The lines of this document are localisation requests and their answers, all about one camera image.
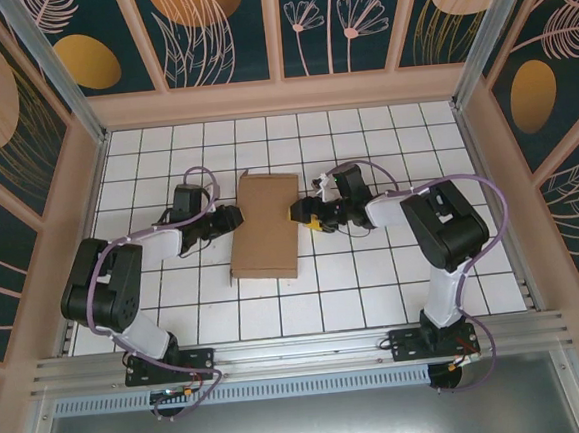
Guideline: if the brown cardboard box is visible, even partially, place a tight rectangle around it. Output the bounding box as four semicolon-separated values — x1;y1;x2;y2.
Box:
219;165;309;288

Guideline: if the grey metal panel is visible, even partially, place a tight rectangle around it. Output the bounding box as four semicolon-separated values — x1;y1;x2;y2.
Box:
9;346;579;433

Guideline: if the thin black right gripper cable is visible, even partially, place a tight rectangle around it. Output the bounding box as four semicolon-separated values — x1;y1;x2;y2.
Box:
337;219;376;240

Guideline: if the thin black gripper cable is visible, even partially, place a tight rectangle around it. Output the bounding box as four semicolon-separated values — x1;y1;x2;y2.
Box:
337;219;376;240
176;231;216;259

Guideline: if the thin black left gripper cable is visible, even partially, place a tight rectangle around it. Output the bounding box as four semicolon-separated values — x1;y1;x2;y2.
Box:
176;231;216;259

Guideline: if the aluminium side rail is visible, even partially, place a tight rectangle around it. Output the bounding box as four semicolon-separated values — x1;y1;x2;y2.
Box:
36;129;129;359
450;99;547;319

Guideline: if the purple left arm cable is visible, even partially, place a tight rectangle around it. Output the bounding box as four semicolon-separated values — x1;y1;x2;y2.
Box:
76;164;238;427

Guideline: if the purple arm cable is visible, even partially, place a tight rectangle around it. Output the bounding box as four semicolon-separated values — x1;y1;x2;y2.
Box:
332;147;525;402
76;164;238;427

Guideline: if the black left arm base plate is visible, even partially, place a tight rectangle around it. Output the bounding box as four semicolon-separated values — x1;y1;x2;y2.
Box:
122;346;217;389

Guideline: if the aluminium front rail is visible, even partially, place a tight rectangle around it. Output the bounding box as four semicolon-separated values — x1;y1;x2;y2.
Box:
26;308;577;398

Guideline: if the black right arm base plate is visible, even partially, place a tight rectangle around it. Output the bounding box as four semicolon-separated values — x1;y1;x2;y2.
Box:
387;322;481;365

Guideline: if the orange power connector with wires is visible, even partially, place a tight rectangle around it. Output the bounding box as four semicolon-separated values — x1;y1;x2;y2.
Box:
448;349;485;369
149;382;198;405

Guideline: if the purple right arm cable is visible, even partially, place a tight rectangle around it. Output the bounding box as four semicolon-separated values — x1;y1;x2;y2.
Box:
332;147;525;402

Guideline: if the grey slotted cable duct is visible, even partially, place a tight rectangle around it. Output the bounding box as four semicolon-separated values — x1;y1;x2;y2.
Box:
52;364;433;417

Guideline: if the aluminium corner post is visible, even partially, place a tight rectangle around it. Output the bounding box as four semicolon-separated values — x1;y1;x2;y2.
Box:
0;0;110;156
442;0;547;112

